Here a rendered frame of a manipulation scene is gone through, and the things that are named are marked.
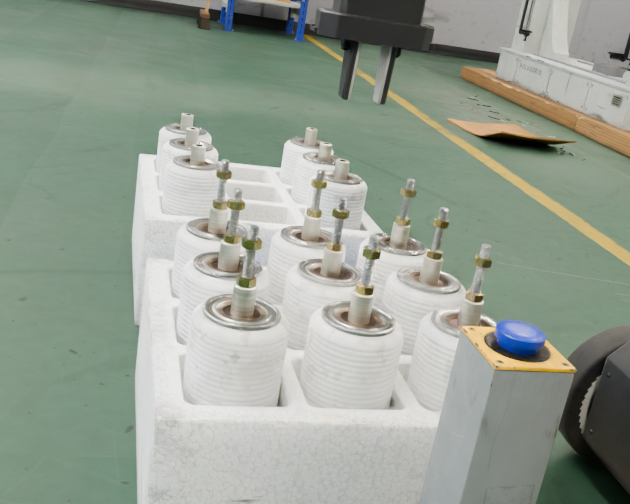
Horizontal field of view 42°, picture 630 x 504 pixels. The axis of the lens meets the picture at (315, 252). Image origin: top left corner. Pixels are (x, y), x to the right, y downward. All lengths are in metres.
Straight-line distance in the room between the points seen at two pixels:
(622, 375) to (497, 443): 0.41
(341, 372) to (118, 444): 0.35
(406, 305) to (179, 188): 0.48
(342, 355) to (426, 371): 0.10
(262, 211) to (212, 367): 0.66
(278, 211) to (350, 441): 0.68
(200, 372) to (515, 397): 0.29
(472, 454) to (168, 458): 0.27
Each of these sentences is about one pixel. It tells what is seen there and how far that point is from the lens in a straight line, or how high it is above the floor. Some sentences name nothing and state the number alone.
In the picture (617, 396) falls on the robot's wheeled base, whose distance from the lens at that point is 1.07.
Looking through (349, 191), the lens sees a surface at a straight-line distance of 1.31.
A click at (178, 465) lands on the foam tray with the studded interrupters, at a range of 0.77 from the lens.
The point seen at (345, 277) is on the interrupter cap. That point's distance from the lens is 0.91.
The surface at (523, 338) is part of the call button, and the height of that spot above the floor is 0.33.
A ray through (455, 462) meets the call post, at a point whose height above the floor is 0.21.
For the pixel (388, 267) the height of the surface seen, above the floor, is 0.24.
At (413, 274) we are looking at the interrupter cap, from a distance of 0.96.
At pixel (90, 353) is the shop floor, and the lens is 1.22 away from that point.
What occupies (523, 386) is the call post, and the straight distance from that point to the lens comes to 0.65.
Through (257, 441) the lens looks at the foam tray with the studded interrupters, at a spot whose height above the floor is 0.16.
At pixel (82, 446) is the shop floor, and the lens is 1.03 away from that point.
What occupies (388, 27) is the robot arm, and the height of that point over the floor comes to 0.53.
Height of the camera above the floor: 0.57
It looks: 19 degrees down
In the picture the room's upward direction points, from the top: 10 degrees clockwise
